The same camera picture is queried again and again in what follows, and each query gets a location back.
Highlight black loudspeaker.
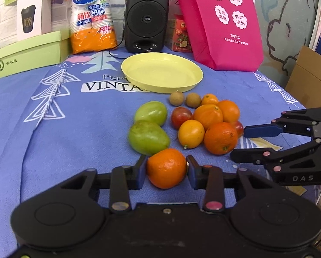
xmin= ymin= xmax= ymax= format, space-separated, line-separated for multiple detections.
xmin=124 ymin=0 xmax=169 ymax=53

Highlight brown cardboard box right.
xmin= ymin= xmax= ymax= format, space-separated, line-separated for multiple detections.
xmin=285 ymin=46 xmax=321 ymax=108

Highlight green mango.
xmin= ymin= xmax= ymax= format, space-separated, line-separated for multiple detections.
xmin=128 ymin=120 xmax=170 ymax=156
xmin=134 ymin=101 xmax=168 ymax=126

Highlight blue printed tablecloth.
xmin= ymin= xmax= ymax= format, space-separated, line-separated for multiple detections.
xmin=0 ymin=49 xmax=321 ymax=257

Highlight dark red tomato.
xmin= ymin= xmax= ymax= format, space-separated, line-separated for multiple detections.
xmin=170 ymin=107 xmax=193 ymax=130

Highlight white coffee cup box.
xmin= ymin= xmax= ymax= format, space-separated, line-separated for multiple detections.
xmin=16 ymin=0 xmax=52 ymax=41

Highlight large orange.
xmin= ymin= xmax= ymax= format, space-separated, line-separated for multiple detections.
xmin=204 ymin=122 xmax=238 ymax=155

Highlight orange paper cup pack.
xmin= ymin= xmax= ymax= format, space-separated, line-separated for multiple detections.
xmin=68 ymin=0 xmax=117 ymax=54

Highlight small orange kumquat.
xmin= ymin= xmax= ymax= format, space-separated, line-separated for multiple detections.
xmin=201 ymin=94 xmax=219 ymax=105

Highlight bright red tomato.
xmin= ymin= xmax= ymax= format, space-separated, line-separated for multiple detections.
xmin=232 ymin=121 xmax=244 ymax=138

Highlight brown longan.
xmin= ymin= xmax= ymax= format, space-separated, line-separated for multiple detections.
xmin=169 ymin=91 xmax=184 ymax=107
xmin=186 ymin=93 xmax=201 ymax=108

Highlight yellow plastic plate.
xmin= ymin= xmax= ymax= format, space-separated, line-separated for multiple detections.
xmin=121 ymin=52 xmax=204 ymax=94

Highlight green mango back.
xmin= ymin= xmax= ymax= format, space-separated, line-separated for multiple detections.
xmin=134 ymin=101 xmax=168 ymax=126

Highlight yellow-orange small citrus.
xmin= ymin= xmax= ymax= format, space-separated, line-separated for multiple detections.
xmin=177 ymin=119 xmax=205 ymax=149

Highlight red tomato juice carton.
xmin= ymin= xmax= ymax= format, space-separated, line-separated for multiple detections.
xmin=165 ymin=15 xmax=192 ymax=52

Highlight light green shoe box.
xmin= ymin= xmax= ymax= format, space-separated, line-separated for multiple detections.
xmin=0 ymin=30 xmax=71 ymax=78

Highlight pink non-woven bag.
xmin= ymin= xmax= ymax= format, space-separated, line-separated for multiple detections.
xmin=179 ymin=0 xmax=263 ymax=72

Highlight black speaker cable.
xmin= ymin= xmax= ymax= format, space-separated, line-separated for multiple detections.
xmin=107 ymin=38 xmax=131 ymax=60

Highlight green mango front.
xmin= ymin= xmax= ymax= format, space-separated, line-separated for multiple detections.
xmin=128 ymin=120 xmax=170 ymax=156

